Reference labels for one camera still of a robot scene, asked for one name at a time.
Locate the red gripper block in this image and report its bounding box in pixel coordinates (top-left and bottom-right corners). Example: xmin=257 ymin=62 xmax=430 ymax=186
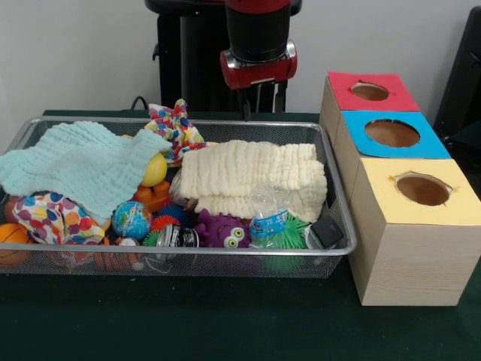
xmin=219 ymin=47 xmax=298 ymax=122

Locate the crushed clear plastic bottle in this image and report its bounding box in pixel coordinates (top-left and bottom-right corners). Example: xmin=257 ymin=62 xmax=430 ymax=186
xmin=248 ymin=183 xmax=291 ymax=245

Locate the shallow clear mesh bin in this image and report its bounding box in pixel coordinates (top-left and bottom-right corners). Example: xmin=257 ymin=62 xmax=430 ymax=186
xmin=0 ymin=115 xmax=358 ymax=280

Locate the wooden box with three holes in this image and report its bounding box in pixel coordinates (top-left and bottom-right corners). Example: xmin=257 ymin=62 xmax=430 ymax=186
xmin=318 ymin=70 xmax=481 ymax=307

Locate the cream waffle cloth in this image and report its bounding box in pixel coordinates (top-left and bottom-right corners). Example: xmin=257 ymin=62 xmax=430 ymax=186
xmin=176 ymin=139 xmax=328 ymax=223

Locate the knotted polka dot cloth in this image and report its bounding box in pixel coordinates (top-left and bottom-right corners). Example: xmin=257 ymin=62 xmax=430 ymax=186
xmin=144 ymin=98 xmax=207 ymax=167

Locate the yellow ball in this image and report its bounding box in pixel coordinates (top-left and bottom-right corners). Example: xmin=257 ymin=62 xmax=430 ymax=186
xmin=141 ymin=151 xmax=168 ymax=187

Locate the purple monster toy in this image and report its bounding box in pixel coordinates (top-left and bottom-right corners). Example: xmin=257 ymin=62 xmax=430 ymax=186
xmin=193 ymin=208 xmax=252 ymax=249

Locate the green spiky rubber ball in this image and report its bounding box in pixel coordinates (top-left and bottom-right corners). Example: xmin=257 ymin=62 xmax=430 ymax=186
xmin=259 ymin=212 xmax=313 ymax=250

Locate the small black square box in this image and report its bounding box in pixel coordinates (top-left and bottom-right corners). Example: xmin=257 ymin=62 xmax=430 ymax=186
xmin=310 ymin=214 xmax=344 ymax=249

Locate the blue globe ball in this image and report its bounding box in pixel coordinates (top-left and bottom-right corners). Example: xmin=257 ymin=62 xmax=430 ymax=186
xmin=111 ymin=201 xmax=153 ymax=241

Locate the mint green waffle cloth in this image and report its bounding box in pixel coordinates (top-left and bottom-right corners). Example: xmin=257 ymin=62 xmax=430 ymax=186
xmin=0 ymin=120 xmax=173 ymax=223

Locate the black furniture panel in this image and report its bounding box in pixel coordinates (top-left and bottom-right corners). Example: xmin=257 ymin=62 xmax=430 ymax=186
xmin=432 ymin=5 xmax=481 ymax=140

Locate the neighbouring green covered table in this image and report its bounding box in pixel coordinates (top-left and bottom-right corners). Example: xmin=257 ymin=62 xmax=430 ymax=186
xmin=442 ymin=120 xmax=481 ymax=166

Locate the dark green tablecloth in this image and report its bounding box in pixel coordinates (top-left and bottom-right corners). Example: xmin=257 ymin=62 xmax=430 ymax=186
xmin=0 ymin=108 xmax=481 ymax=361

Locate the crumpled polka dot cloth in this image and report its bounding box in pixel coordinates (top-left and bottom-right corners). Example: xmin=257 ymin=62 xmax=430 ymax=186
xmin=12 ymin=191 xmax=106 ymax=245

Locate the orange basketball toy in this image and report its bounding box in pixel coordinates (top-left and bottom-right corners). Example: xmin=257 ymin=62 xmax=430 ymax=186
xmin=0 ymin=223 xmax=35 ymax=268

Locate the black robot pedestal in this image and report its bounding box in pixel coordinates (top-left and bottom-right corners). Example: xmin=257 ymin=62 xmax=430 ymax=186
xmin=144 ymin=0 xmax=304 ymax=113

